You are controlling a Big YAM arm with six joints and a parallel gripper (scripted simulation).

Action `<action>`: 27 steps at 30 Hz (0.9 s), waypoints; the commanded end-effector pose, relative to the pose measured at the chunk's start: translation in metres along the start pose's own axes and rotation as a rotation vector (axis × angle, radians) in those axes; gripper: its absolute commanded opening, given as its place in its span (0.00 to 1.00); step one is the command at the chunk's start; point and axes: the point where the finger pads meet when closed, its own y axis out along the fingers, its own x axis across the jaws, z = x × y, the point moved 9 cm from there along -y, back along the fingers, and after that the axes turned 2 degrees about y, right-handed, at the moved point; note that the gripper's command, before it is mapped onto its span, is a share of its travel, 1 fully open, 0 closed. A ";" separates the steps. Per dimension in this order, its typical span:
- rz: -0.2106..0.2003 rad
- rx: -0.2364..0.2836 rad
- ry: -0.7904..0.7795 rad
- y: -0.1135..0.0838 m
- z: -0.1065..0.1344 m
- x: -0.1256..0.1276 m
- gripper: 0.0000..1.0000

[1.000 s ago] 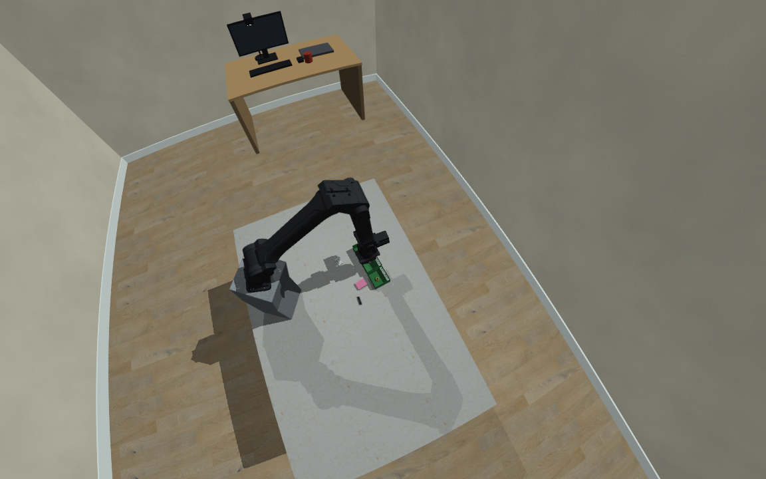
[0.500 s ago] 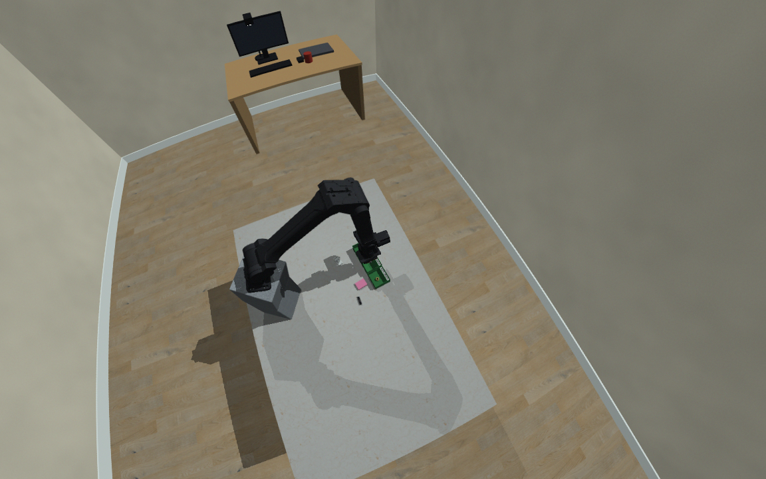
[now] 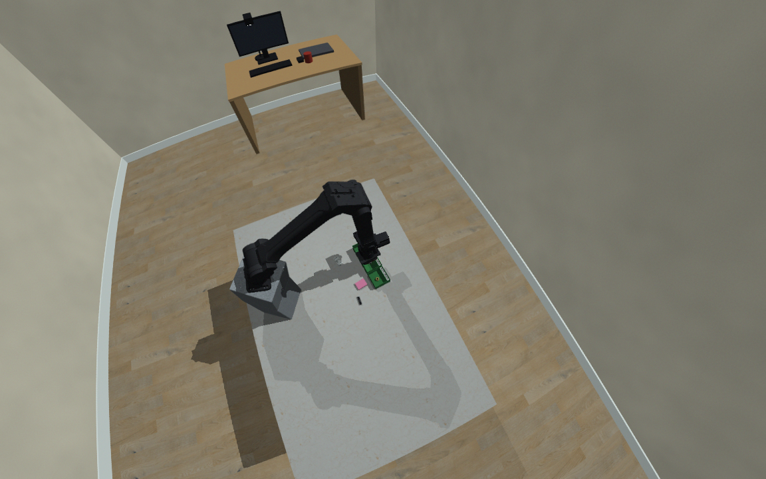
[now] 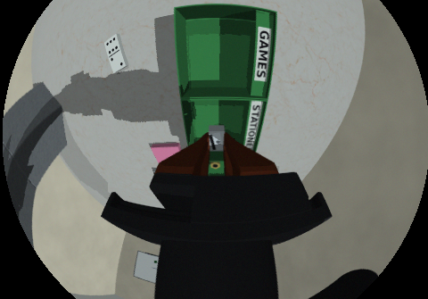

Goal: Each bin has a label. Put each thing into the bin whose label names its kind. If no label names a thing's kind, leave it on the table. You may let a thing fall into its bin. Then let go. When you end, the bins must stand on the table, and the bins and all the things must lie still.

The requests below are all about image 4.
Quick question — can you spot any white domino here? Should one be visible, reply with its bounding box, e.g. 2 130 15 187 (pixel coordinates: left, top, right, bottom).
104 33 128 73

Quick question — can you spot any brass hex nut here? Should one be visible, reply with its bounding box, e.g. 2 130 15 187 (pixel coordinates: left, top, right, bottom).
210 162 220 169

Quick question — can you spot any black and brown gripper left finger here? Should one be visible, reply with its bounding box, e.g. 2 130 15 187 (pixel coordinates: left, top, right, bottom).
154 132 210 176

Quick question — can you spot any green rack of bins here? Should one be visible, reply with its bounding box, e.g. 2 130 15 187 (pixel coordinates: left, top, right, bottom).
174 4 277 152

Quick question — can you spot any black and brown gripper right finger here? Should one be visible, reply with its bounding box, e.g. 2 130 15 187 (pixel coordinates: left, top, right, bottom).
223 132 279 176

